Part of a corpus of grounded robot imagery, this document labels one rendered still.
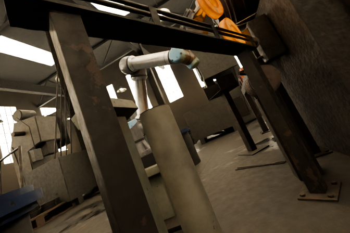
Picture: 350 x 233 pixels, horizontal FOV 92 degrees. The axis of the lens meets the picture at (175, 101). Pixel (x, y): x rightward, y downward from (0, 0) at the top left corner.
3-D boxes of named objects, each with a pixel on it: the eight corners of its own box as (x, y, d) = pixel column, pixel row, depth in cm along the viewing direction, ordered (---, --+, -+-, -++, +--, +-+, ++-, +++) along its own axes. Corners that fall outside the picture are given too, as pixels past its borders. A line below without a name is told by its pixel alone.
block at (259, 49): (284, 55, 91) (263, 18, 95) (290, 50, 83) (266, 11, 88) (264, 64, 94) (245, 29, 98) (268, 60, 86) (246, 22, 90)
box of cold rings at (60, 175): (91, 190, 397) (80, 154, 412) (122, 178, 371) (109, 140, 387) (33, 223, 280) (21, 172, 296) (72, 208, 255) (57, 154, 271)
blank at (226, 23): (249, 53, 73) (241, 57, 75) (242, 31, 82) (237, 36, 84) (227, 31, 65) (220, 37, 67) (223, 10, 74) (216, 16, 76)
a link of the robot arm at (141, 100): (132, 138, 115) (122, 58, 113) (145, 132, 129) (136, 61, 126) (146, 139, 110) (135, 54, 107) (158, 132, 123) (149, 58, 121)
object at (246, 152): (249, 146, 169) (218, 83, 182) (270, 145, 145) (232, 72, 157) (234, 155, 162) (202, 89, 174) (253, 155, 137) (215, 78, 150)
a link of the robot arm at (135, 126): (122, 147, 104) (114, 127, 105) (136, 141, 115) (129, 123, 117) (135, 141, 98) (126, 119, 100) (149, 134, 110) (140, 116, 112)
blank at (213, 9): (217, -8, 86) (212, -2, 88) (196, -19, 76) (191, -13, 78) (227, 17, 82) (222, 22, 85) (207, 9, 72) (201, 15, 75)
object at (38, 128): (13, 223, 408) (-11, 116, 459) (58, 199, 527) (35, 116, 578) (60, 204, 386) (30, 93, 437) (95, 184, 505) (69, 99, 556)
